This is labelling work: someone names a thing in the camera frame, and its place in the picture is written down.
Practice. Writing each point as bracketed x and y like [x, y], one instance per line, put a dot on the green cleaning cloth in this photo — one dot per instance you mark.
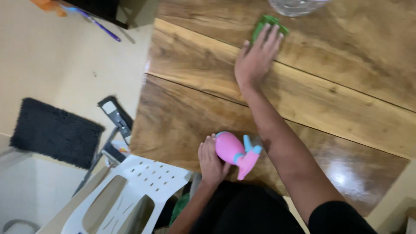
[268, 24]

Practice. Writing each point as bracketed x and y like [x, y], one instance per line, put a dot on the pink spray bottle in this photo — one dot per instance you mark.
[237, 154]

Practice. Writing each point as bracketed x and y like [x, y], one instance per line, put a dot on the person's left hand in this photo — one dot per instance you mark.
[210, 162]

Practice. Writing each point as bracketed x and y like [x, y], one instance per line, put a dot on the dark grey shaggy mat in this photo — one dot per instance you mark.
[55, 131]

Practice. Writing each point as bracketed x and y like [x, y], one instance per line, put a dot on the orange cloth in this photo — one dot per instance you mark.
[48, 6]

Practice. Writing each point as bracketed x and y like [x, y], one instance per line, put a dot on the person's right hand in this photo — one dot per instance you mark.
[253, 61]

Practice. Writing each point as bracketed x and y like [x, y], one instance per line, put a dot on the person's black clothing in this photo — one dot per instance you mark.
[260, 211]

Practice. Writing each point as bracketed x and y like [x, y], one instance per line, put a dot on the green fabric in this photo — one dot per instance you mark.
[178, 208]

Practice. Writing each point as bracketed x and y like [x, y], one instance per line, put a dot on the clear glass container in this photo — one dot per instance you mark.
[294, 6]

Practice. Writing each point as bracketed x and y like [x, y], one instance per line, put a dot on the white plastic chair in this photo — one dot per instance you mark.
[126, 198]

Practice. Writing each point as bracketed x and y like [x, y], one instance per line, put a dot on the dark wooden furniture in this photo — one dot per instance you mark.
[107, 11]

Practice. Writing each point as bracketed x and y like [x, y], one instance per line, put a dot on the purple pen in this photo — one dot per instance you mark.
[97, 24]

